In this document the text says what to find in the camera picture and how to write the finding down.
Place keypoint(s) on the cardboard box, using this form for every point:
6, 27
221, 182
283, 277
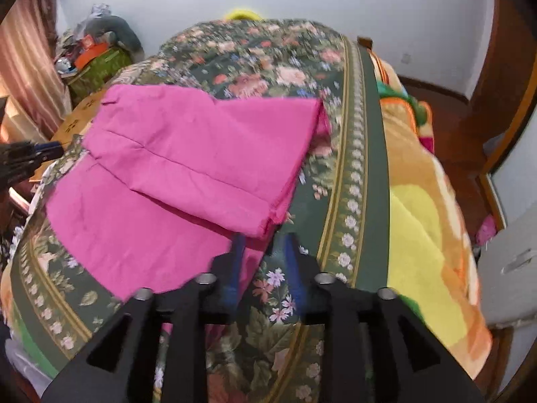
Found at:
73, 124

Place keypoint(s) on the green patterned box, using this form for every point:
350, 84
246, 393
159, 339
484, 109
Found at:
98, 71

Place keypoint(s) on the pink curtain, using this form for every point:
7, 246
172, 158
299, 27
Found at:
27, 58

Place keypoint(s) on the grey cabinet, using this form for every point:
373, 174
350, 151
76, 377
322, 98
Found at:
509, 268

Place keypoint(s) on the yellow round object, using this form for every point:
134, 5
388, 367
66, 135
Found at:
243, 14

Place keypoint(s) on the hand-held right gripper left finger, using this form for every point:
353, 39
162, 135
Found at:
235, 279

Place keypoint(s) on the grey stuffed toy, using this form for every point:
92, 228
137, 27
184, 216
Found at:
121, 33

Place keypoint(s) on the pink pants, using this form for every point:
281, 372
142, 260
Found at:
168, 176

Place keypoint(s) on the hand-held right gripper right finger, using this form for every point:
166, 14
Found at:
293, 277

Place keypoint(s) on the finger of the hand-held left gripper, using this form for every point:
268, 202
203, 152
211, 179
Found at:
40, 152

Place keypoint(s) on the wooden bed frame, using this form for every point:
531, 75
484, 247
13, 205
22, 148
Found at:
366, 42

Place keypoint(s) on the green floral bedspread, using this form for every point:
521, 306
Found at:
260, 75

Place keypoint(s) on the pile of clutter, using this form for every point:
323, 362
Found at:
82, 46

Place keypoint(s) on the orange yellow fleece blanket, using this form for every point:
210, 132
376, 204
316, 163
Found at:
423, 218

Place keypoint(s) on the pink cloth on floor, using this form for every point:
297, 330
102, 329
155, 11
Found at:
486, 231

